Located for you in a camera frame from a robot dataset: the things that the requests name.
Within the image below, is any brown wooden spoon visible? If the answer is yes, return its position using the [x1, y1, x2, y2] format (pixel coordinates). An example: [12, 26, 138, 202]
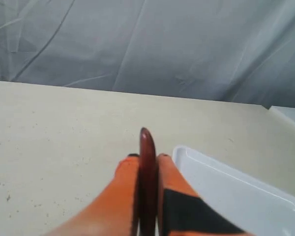
[139, 127, 158, 236]

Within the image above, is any grey wrinkled backdrop curtain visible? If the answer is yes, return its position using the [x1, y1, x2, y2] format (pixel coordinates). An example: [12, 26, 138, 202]
[0, 0, 295, 108]

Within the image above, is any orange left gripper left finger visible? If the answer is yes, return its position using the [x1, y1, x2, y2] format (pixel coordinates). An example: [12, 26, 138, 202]
[46, 154, 139, 236]

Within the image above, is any white rectangular plastic tray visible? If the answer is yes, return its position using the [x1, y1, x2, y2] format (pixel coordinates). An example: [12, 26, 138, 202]
[172, 146, 295, 236]

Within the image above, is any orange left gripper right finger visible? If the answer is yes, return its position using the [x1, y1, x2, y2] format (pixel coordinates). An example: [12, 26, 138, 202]
[157, 154, 251, 236]

